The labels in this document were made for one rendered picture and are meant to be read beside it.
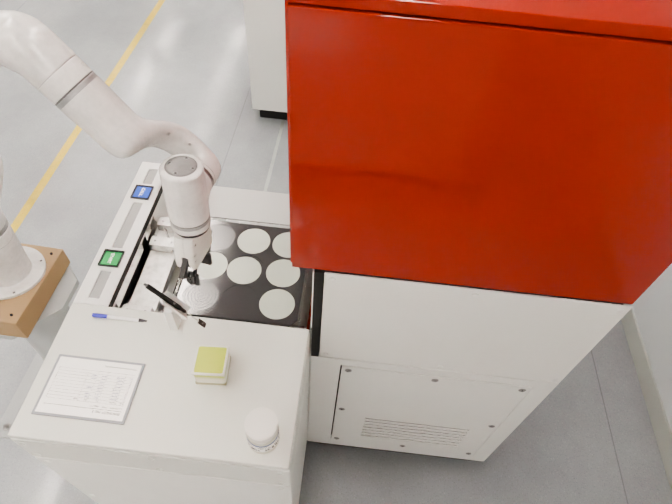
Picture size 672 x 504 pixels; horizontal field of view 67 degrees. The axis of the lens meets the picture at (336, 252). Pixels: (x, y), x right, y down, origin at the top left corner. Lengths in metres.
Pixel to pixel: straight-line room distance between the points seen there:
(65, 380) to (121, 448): 0.22
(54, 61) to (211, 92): 2.81
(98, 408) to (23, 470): 1.15
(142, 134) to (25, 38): 0.22
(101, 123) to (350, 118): 0.45
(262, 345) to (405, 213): 0.55
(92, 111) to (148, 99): 2.78
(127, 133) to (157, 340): 0.56
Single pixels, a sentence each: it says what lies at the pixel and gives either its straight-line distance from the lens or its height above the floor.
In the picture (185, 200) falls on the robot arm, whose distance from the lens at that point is 1.03.
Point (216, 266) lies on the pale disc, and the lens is 1.54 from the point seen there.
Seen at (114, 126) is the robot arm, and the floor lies 1.53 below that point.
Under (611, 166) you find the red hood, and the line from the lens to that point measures 0.93.
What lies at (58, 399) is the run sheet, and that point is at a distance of 1.36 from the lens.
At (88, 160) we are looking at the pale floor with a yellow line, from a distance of 3.41.
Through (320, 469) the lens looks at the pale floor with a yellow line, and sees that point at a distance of 2.20.
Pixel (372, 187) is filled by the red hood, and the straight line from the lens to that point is 0.91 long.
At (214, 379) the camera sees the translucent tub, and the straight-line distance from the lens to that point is 1.24.
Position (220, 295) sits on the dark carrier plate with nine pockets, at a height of 0.90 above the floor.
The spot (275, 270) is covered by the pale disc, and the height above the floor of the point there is 0.90.
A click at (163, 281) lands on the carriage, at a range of 1.56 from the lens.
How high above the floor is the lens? 2.12
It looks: 52 degrees down
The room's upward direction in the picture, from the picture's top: 5 degrees clockwise
